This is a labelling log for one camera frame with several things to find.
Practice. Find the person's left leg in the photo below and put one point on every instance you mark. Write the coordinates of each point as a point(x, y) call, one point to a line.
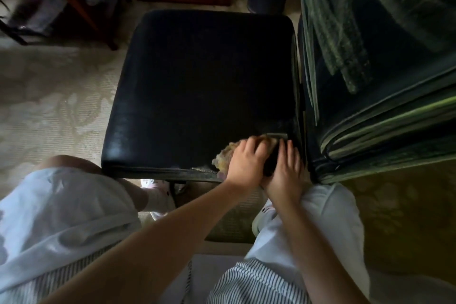
point(71, 164)

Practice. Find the person's left hand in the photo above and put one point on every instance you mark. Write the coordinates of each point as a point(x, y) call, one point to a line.
point(244, 168)

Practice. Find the beige cleaning cloth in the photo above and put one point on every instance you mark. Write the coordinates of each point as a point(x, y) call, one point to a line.
point(224, 159)

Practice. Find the white right shoe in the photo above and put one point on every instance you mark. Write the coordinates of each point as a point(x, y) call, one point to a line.
point(263, 220)

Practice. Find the striped shirt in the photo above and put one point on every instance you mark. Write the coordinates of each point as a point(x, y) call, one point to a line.
point(253, 286)

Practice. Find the person's right fingers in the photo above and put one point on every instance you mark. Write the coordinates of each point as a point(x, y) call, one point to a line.
point(289, 157)

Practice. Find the person's left fingers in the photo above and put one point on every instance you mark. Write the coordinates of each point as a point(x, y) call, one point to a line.
point(258, 147)

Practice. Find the white plastic bag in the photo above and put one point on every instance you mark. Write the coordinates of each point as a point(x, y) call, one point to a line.
point(53, 1)

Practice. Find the person's right forearm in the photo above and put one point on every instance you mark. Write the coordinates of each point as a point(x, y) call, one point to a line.
point(313, 254)

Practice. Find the white shorts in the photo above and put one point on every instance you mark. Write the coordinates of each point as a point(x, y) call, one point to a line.
point(60, 221)

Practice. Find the black leather stool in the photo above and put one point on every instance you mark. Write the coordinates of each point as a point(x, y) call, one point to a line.
point(199, 93)

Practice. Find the person's right hand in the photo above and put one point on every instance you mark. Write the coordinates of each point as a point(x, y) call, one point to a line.
point(285, 182)

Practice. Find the person's left forearm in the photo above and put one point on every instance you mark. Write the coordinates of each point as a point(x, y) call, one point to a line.
point(160, 243)

